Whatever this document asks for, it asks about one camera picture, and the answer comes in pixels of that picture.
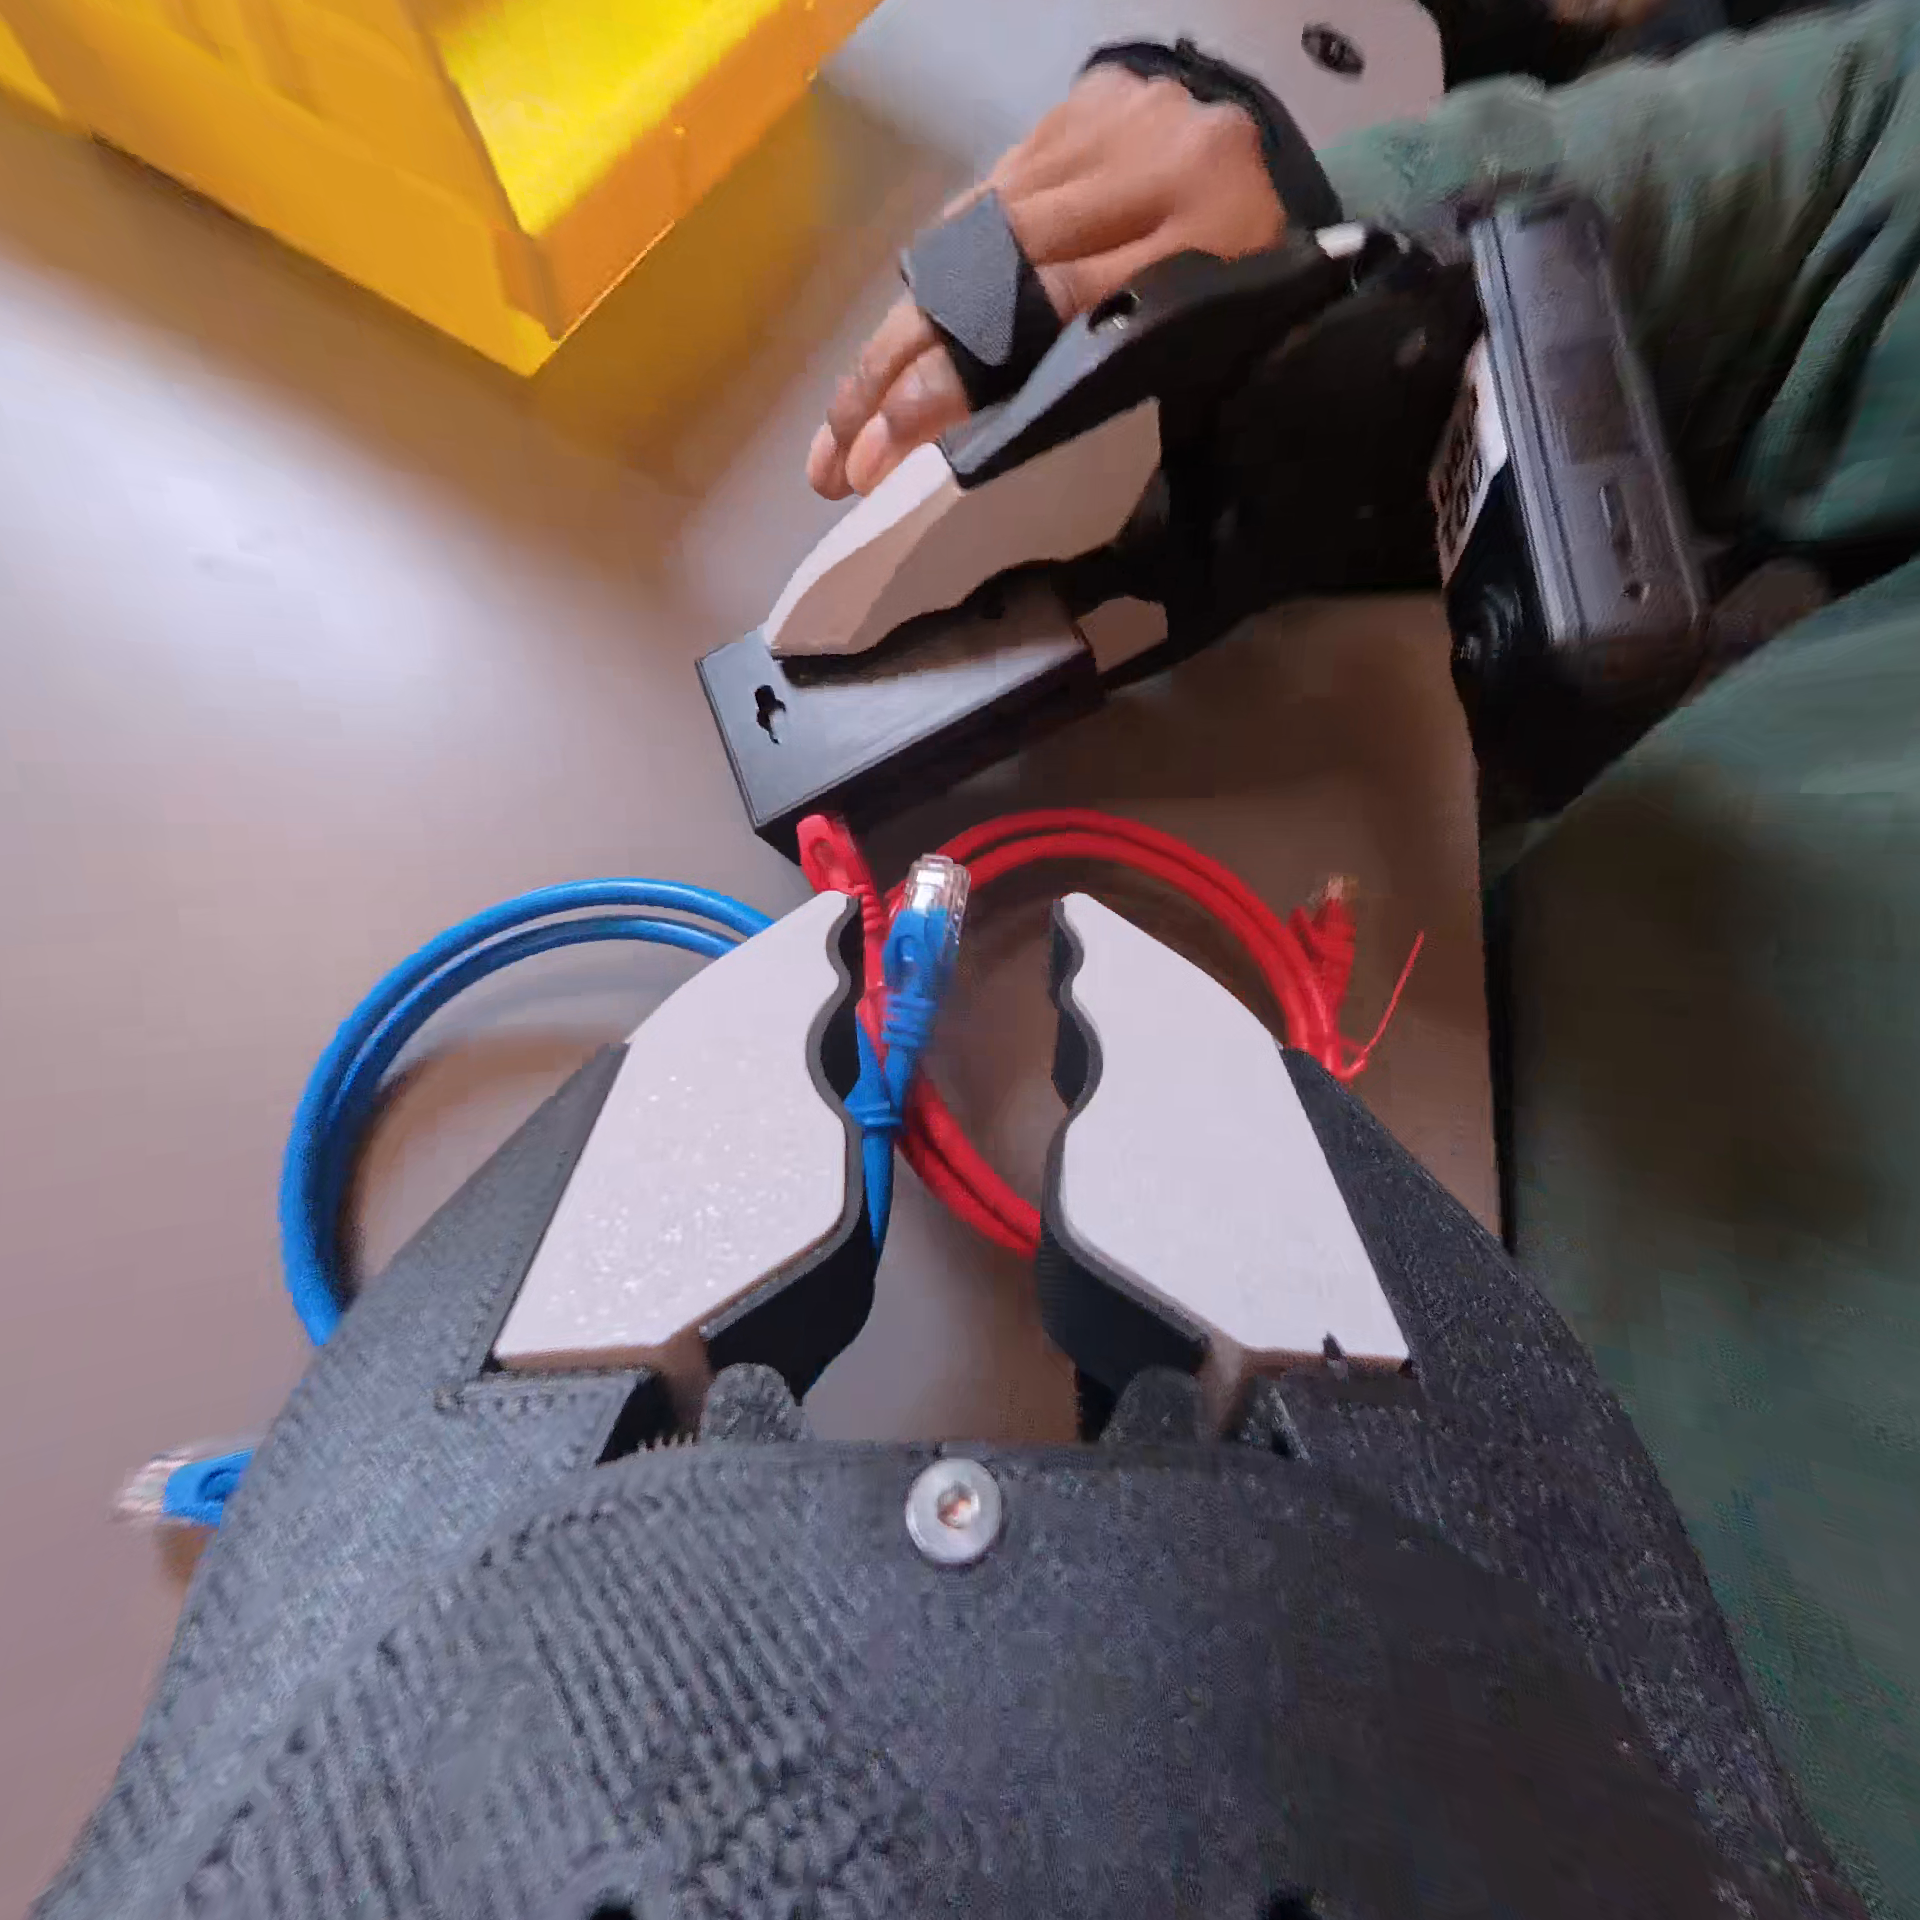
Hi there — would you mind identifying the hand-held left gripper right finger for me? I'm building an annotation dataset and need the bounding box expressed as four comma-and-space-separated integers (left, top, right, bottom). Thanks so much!
1035, 891, 1416, 1441

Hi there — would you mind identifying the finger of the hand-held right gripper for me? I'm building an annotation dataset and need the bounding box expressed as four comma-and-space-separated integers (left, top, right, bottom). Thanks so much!
762, 393, 1172, 662
1080, 595, 1175, 675

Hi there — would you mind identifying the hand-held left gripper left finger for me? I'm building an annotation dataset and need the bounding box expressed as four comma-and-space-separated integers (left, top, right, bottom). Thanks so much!
490, 891, 887, 1456

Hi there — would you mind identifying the black ethernet port box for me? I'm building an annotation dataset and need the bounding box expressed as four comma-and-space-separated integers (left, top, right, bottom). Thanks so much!
696, 575, 1113, 867

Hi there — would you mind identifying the red ethernet cable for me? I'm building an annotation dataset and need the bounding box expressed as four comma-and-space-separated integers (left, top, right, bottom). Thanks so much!
796, 806, 1427, 1261

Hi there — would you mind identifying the blue ethernet cable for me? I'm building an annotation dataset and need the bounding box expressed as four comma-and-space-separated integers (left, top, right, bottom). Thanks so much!
112, 852, 976, 1536

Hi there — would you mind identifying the person's right forearm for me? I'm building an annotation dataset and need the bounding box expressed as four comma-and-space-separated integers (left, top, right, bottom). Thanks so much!
1320, 0, 1920, 565

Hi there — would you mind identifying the person's right hand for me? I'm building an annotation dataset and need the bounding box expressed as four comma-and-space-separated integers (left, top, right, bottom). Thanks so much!
808, 64, 1298, 504

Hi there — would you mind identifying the person's green clothed body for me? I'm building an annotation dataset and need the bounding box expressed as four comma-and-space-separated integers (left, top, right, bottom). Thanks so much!
1500, 555, 1920, 1920

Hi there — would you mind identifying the yellow box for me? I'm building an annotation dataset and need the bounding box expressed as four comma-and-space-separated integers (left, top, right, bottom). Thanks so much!
0, 0, 887, 376

